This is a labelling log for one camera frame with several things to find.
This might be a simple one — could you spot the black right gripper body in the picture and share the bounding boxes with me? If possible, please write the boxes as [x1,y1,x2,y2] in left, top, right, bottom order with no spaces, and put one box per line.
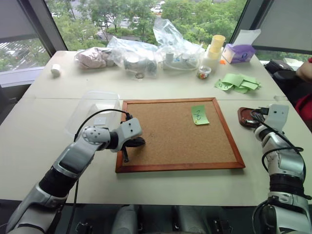
[251,106,270,125]

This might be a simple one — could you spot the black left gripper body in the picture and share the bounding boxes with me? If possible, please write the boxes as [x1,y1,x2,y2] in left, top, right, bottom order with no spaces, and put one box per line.
[122,136,143,149]

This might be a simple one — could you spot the brown wooden tray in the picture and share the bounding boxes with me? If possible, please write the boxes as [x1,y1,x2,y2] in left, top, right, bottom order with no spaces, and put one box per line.
[237,106,263,127]

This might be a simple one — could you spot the blank green note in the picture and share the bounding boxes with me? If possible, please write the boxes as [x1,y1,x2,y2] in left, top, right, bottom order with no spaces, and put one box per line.
[240,80,259,90]
[220,73,244,86]
[233,86,250,95]

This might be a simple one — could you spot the green note with scribble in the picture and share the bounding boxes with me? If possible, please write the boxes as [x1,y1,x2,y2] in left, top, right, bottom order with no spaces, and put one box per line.
[214,79,234,92]

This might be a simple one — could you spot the green sticky note with writing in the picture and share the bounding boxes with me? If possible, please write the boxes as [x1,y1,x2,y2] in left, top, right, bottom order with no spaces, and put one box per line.
[191,104,210,126]

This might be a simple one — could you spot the clear plastic box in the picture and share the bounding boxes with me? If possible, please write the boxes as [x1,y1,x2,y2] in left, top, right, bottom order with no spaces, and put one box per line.
[63,90,122,137]

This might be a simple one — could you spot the purple tissue box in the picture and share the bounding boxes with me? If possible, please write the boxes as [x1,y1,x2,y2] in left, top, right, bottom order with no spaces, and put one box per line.
[222,43,256,64]

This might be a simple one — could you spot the small jar of pushpins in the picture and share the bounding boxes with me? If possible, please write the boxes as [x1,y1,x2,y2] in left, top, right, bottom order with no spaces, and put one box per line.
[196,65,212,80]

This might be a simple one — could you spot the wooden framed cork board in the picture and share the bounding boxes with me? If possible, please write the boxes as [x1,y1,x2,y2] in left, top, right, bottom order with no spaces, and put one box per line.
[115,97,246,174]

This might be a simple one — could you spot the black bag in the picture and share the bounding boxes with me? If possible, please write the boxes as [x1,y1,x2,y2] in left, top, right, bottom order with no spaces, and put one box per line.
[264,59,312,104]

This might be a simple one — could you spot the person in red clothing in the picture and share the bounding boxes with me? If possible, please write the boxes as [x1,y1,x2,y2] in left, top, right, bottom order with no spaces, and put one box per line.
[294,57,312,124]

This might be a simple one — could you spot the grey rounded shape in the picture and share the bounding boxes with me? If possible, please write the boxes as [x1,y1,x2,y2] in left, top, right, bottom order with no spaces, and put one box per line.
[114,204,142,234]

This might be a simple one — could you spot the white plastic container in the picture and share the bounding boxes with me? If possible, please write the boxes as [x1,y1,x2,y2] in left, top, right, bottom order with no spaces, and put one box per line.
[202,45,224,74]

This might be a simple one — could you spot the white tissue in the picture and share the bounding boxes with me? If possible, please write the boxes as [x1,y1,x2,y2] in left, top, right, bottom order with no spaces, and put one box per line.
[234,28,262,47]

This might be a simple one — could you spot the stacked yellow cups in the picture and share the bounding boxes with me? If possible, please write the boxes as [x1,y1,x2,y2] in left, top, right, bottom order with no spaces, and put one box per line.
[207,34,226,60]

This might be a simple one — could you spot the clear bag with metal items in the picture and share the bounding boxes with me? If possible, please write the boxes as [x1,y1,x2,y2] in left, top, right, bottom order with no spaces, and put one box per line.
[106,36,159,80]

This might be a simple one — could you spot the grey roller blind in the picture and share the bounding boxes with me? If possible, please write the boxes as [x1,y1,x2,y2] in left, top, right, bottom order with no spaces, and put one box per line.
[0,0,38,42]
[252,0,312,53]

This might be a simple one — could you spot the plastic bag with pink contents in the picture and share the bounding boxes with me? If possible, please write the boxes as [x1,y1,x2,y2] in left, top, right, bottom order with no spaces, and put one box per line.
[74,47,116,70]

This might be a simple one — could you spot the large clear plastic bag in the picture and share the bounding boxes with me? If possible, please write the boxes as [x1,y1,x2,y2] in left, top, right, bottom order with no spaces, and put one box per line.
[153,18,208,72]

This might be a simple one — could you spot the white tape roll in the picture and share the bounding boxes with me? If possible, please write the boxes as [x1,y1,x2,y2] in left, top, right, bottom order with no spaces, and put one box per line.
[50,63,61,78]

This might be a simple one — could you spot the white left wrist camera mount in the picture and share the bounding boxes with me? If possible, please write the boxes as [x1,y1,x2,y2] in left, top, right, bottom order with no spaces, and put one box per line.
[112,117,143,153]

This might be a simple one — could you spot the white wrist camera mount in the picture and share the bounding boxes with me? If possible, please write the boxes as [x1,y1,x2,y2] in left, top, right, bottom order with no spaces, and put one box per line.
[112,117,143,153]
[264,103,290,134]

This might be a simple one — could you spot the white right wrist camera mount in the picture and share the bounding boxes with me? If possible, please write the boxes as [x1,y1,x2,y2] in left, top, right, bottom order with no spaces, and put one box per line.
[264,103,290,134]

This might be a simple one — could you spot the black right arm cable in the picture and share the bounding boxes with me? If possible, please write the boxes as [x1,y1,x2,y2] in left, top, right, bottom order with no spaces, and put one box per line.
[253,120,308,198]

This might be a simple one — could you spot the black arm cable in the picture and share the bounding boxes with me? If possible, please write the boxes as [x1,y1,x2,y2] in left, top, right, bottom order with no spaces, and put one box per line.
[253,120,308,198]
[73,109,134,205]

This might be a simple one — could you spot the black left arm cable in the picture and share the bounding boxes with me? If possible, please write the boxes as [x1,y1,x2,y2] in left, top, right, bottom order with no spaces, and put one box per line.
[73,109,134,205]

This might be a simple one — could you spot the dark window frame post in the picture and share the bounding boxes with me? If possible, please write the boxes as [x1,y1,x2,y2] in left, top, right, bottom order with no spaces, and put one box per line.
[19,0,68,52]
[230,0,270,45]

